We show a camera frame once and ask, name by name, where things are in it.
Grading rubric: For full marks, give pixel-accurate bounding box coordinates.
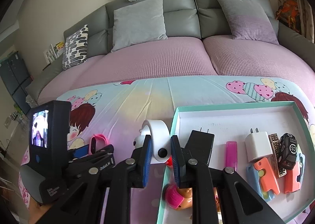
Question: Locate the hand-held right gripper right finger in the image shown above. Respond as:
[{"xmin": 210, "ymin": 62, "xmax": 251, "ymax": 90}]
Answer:
[{"xmin": 170, "ymin": 135, "xmax": 286, "ymax": 224}]

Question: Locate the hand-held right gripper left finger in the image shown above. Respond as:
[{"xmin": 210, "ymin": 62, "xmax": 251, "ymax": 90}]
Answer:
[{"xmin": 58, "ymin": 135, "xmax": 153, "ymax": 224}]

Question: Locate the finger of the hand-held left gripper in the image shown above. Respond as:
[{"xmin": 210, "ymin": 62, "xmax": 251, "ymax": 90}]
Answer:
[
  {"xmin": 68, "ymin": 144, "xmax": 90, "ymax": 160},
  {"xmin": 71, "ymin": 144, "xmax": 116, "ymax": 165}
]

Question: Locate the pink wrist band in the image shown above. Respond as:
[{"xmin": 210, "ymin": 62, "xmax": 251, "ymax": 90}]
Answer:
[{"xmin": 89, "ymin": 134, "xmax": 110, "ymax": 158}]

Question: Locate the black charger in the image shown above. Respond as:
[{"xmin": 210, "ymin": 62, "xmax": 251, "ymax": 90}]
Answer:
[{"xmin": 184, "ymin": 127, "xmax": 215, "ymax": 168}]

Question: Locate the pink-haired doll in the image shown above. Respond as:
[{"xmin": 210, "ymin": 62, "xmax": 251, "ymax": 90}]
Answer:
[{"xmin": 164, "ymin": 184, "xmax": 195, "ymax": 211}]

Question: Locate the small orange doll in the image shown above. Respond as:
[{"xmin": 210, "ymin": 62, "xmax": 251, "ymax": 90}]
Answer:
[{"xmin": 213, "ymin": 187, "xmax": 222, "ymax": 212}]

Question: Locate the pink translucent case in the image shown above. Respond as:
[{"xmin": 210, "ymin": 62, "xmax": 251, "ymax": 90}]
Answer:
[{"xmin": 226, "ymin": 141, "xmax": 238, "ymax": 173}]

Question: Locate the teal cardboard tray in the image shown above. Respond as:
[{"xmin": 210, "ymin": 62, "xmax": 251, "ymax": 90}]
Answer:
[{"xmin": 156, "ymin": 101, "xmax": 315, "ymax": 224}]

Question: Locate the white charger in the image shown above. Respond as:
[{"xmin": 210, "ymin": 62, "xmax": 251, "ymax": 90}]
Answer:
[{"xmin": 245, "ymin": 128, "xmax": 273, "ymax": 164}]

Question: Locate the gold patterned lighter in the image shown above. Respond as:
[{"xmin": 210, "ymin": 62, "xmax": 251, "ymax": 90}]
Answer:
[{"xmin": 268, "ymin": 133, "xmax": 287, "ymax": 179}]

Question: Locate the black toy car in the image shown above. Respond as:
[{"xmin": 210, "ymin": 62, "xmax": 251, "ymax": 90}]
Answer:
[{"xmin": 278, "ymin": 133, "xmax": 299, "ymax": 170}]

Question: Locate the orange and blue plastic toy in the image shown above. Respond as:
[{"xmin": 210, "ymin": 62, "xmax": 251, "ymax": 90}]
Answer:
[{"xmin": 283, "ymin": 152, "xmax": 306, "ymax": 194}]

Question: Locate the green and white floor object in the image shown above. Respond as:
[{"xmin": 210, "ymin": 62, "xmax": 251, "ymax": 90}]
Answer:
[{"xmin": 10, "ymin": 103, "xmax": 25, "ymax": 121}]

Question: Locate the dark blue cabinet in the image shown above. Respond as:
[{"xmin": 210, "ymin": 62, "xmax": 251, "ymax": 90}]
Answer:
[{"xmin": 0, "ymin": 51, "xmax": 32, "ymax": 116}]

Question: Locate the white magazine rack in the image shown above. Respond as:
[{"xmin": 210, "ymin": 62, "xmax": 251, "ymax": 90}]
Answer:
[{"xmin": 44, "ymin": 43, "xmax": 65, "ymax": 63}]

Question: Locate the black white patterned pillow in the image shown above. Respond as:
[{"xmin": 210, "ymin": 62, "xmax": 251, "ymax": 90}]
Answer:
[{"xmin": 62, "ymin": 24, "xmax": 89, "ymax": 71}]

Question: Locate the pink sofa cover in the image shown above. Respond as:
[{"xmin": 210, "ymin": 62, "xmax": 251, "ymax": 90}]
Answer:
[{"xmin": 37, "ymin": 35, "xmax": 315, "ymax": 106}]

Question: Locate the grey pillow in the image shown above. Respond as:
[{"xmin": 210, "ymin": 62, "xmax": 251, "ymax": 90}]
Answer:
[
  {"xmin": 214, "ymin": 0, "xmax": 280, "ymax": 46},
  {"xmin": 110, "ymin": 0, "xmax": 168, "ymax": 52}
]

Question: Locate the orange fabric decoration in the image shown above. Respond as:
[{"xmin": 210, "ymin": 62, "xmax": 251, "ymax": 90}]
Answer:
[{"xmin": 276, "ymin": 0, "xmax": 302, "ymax": 33}]

